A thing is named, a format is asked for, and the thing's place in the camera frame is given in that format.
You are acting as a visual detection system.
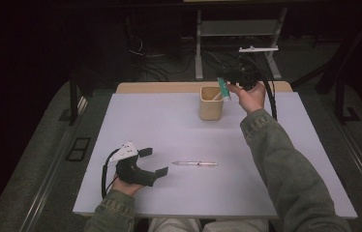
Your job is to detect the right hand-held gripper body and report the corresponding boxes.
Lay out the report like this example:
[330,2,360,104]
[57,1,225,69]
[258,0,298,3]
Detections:
[231,44,280,92]

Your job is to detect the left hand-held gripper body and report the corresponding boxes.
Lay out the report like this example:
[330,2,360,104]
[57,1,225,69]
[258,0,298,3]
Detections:
[108,140,158,188]

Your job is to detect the green and white tube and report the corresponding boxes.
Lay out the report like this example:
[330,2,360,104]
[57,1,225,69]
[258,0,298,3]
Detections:
[216,76,232,102]

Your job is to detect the beige square cup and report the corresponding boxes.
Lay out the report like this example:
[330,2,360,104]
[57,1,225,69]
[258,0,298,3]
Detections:
[198,85,225,122]

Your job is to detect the person's left hand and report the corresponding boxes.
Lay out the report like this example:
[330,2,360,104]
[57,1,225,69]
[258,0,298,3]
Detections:
[112,175,145,197]

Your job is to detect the person's right hand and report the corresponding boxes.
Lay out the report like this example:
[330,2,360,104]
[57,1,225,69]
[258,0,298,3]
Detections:
[226,80,267,116]

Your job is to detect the clear plastic pen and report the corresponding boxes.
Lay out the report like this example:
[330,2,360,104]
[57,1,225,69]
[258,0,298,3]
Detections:
[171,159,219,168]

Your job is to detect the white metal stand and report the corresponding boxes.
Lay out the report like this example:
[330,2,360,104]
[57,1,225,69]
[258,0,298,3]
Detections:
[194,7,288,81]

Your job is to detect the person's legs light trousers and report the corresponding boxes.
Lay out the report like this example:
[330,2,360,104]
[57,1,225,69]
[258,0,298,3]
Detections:
[146,217,269,232]

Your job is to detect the black metal stand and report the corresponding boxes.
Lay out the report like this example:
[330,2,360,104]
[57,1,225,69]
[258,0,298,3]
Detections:
[58,71,89,127]
[289,9,362,126]

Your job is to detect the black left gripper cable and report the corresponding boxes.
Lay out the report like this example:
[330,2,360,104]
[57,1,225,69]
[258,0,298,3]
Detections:
[100,148,123,200]

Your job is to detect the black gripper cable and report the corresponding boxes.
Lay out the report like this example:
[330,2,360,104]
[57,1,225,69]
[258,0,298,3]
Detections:
[100,148,123,200]
[249,57,279,122]

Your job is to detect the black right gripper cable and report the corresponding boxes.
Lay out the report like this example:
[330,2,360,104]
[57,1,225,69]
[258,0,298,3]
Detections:
[249,57,279,122]

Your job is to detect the tangle of floor cables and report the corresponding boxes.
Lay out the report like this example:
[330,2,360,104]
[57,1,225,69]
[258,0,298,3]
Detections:
[125,33,256,82]

